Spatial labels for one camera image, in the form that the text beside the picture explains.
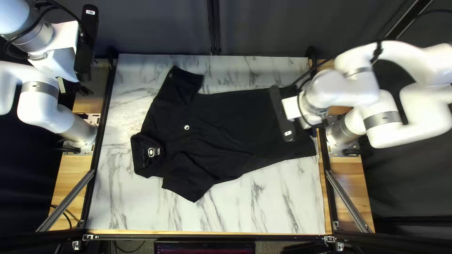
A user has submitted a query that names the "laptop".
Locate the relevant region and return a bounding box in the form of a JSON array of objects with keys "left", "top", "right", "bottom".
[{"left": 154, "top": 241, "right": 256, "bottom": 254}]

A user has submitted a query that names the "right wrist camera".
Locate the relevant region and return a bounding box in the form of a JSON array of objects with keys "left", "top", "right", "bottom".
[{"left": 269, "top": 85, "right": 297, "bottom": 142}]

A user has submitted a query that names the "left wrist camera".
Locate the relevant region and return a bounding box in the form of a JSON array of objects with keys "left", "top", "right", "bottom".
[{"left": 73, "top": 4, "right": 100, "bottom": 82}]

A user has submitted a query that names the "black frame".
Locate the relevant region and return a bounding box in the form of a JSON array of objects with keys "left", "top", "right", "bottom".
[{"left": 35, "top": 0, "right": 435, "bottom": 254}]

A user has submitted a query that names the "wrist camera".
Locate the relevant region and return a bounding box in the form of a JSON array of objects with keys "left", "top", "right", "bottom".
[
  {"left": 73, "top": 4, "right": 100, "bottom": 82},
  {"left": 269, "top": 85, "right": 297, "bottom": 142}
]

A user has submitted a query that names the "black cable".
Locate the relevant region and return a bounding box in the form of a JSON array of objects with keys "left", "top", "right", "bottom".
[
  {"left": 290, "top": 40, "right": 385, "bottom": 129},
  {"left": 3, "top": 0, "right": 89, "bottom": 60}
]

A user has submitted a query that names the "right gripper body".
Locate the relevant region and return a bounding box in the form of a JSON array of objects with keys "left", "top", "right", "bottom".
[{"left": 281, "top": 91, "right": 311, "bottom": 129}]

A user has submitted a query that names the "black t-shirt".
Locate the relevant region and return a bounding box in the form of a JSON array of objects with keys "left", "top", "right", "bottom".
[{"left": 130, "top": 65, "right": 317, "bottom": 203}]

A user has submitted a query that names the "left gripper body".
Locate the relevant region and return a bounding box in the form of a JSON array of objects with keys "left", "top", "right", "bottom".
[{"left": 28, "top": 21, "right": 81, "bottom": 83}]

